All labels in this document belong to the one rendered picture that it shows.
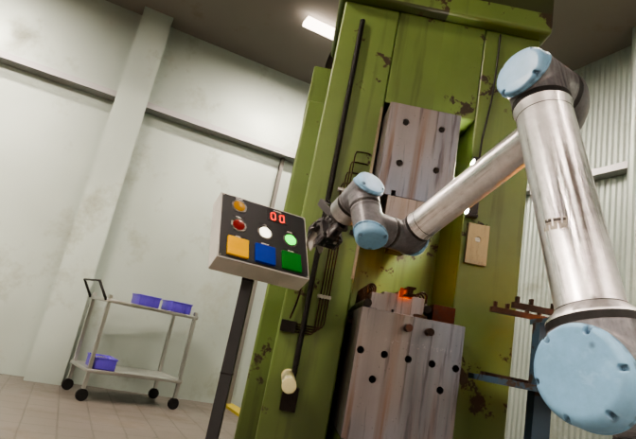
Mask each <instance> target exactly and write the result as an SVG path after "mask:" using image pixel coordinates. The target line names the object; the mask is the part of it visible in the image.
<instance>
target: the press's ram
mask: <svg viewBox="0 0 636 439"><path fill-rule="evenodd" d="M461 118H462V116H461V115H457V114H448V113H443V112H438V111H434V110H429V109H424V108H420V107H416V106H411V105H406V104H401V103H396V102H391V103H390V105H389V107H388V110H387V112H386V114H385V116H384V118H383V120H382V122H381V124H380V134H379V139H378V144H377V150H376V156H375V161H374V166H373V172H372V174H373V175H375V176H376V177H378V178H379V179H380V181H381V182H382V183H383V186H384V192H383V194H382V196H380V205H381V204H382V203H383V201H384V200H385V199H386V197H387V196H388V195H391V196H396V197H401V198H405V199H410V200H415V201H420V202H426V201H427V200H428V199H430V198H431V197H432V196H433V195H435V194H436V193H437V192H438V191H440V190H441V189H442V188H443V187H444V186H446V185H447V184H448V183H450V182H451V181H452V180H453V179H455V177H454V170H455V162H456V154H457V148H458V140H459V132H460V125H461Z"/></svg>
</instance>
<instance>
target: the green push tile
mask: <svg viewBox="0 0 636 439"><path fill-rule="evenodd" d="M281 262H282V269H284V270H288V271H292V272H299V273H301V272H302V263H301V255H299V254H295V253H292V252H288V251H284V250H282V251H281Z"/></svg>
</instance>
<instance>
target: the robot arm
mask: <svg viewBox="0 0 636 439"><path fill-rule="evenodd" d="M497 89H498V91H499V93H500V94H501V95H502V96H503V97H505V98H508V99H509V101H510V103H511V108H512V113H513V117H514V119H515V121H516V124H517V129H515V130H514V131H513V132H511V133H510V134H509V135H507V136H506V138H505V139H503V140H502V141H501V142H500V143H498V144H497V145H496V146H495V147H493V148H492V149H491V150H489V151H488V152H487V153H486V154H485V155H483V156H482V157H481V158H480V159H478V160H477V161H476V162H475V163H473V164H472V165H471V166H470V167H468V168H467V169H466V170H464V171H463V172H462V173H461V174H460V175H458V176H457V177H456V178H455V179H453V180H452V181H451V182H450V183H448V184H447V185H446V186H444V187H443V188H442V189H441V190H440V191H438V192H437V193H436V194H435V195H433V196H432V197H431V198H430V199H428V200H427V201H426V202H424V203H423V204H422V205H421V206H420V207H418V208H417V209H416V210H415V211H414V212H413V213H411V214H409V215H408V216H407V217H405V218H404V219H397V218H394V217H391V216H388V215H385V214H383V213H382V209H381V205H380V196H382V194H383V192H384V186H383V183H382V182H381V181H380V179H379V178H378V177H376V176H375V175H373V174H371V173H368V172H361V173H359V174H358V175H357V176H356V177H355V178H354V179H353V181H352V182H351V183H350V184H349V185H348V187H347V188H346V189H345V190H344V191H343V192H342V194H341V195H340V196H339V197H338V198H337V199H336V200H335V201H334V202H330V201H328V200H323V199H320V201H319V202H318V205H319V207H320V208H321V209H322V210H323V211H324V212H325V213H326V214H327V216H326V217H322V218H319V219H318V220H317V221H315V222H314V223H313V224H312V225H311V226H310V227H309V229H308V235H307V247H308V249H309V250H310V251H311V250H312V248H315V247H317V250H318V252H319V254H321V253H322V252H323V250H324V247H326V248H329V249H332V250H333V251H334V250H335V249H336V248H337V247H338V246H339V245H340V244H341V243H342V242H343V238H342V232H346V231H347V230H348V229H347V225H352V226H353V235H354V238H355V240H356V242H357V244H358V245H359V246H360V247H362V248H364V249H367V250H376V249H379V248H381V247H385V248H388V249H391V250H394V251H397V252H400V253H402V254H404V255H411V256H416V255H420V254H422V253H423V252H424V251H425V250H426V248H427V247H428V244H429V239H430V238H431V237H432V236H433V235H434V234H436V233H437V232H438V231H440V230H441V229H442V228H444V227H445V226H446V225H448V224H449V223H450V222H452V221H453V220H455V219H456V218H457V217H459V216H460V215H461V214H463V213H464V212H465V211H467V210H468V209H469V208H471V206H473V205H474V204H475V203H477V202H478V201H480V200H481V199H482V198H484V197H485V196H486V195H488V194H489V193H490V192H492V191H493V190H494V189H496V188H497V187H498V186H500V185H501V184H503V183H504V182H505V181H507V180H508V179H510V178H511V177H512V176H514V175H515V174H516V173H518V172H519V171H520V170H522V169H523V168H524V167H525V170H526V175H527V180H528V184H529V189H530V194H531V199H532V203H533V207H534V212H535V217H536V222H537V226H538V231H539V240H540V245H541V249H542V253H543V258H544V263H545V268H546V272H547V277H548V282H549V287H550V292H551V296H552V301H553V305H554V313H553V314H552V315H551V316H550V318H549V319H548V320H547V321H546V322H545V331H546V337H545V338H544V340H541V342H540V344H539V346H538V349H537V351H536V355H535V359H534V377H535V380H536V381H537V387H538V390H539V393H540V395H541V397H542V399H543V400H544V402H545V403H546V405H547V406H548V407H549V408H550V410H551V411H552V412H553V413H554V414H556V415H557V416H558V417H559V418H561V419H562V420H563V421H565V422H567V423H569V424H571V425H573V426H575V427H578V428H581V429H582V430H586V431H588V432H591V433H595V434H601V435H612V439H636V307H635V306H633V305H631V304H630V303H629V302H628V301H627V297H626V293H625V290H624V286H623V282H622V279H621V275H620V273H619V269H618V265H617V262H616V258H615V255H614V251H613V248H612V245H611V241H610V235H609V231H608V228H607V224H606V222H605V218H604V214H603V211H602V207H601V204H600V201H599V197H598V194H597V190H596V187H595V183H594V179H593V176H592V171H591V167H590V163H589V160H588V156H587V153H586V150H585V146H584V143H583V139H582V136H581V132H580V130H581V129H582V127H583V125H584V123H585V121H586V118H587V116H588V113H589V109H590V105H591V95H590V91H589V87H588V85H587V83H586V81H585V80H584V79H583V78H582V77H580V76H579V75H578V74H577V73H576V72H574V71H572V70H571V69H570V68H568V67H567V66H566V65H564V64H563V63H561V62H560V61H558V60H557V59H555V58H554V57H553V56H552V55H551V53H549V52H548V51H544V50H542V49H541V48H539V47H527V48H524V49H523V50H521V51H519V52H518V53H516V54H515V55H513V56H512V57H511V58H510V59H509V60H508V61H507V62H506V63H505V65H504V66H503V68H502V70H501V71H500V74H499V76H498V78H497Z"/></svg>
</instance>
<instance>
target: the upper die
mask: <svg viewBox="0 0 636 439"><path fill-rule="evenodd" d="M423 203H424V202H420V201H415V200H410V199H405V198H401V197H396V196H391V195H388V196H387V197H386V199H385V200H384V201H383V203H382V204H381V209H382V213H383V214H385V215H388V216H391V217H394V218H397V219H399V220H403V219H404V218H405V217H407V216H408V215H409V214H411V213H413V212H414V211H415V210H416V209H417V208H418V207H420V206H421V205H422V204H423Z"/></svg>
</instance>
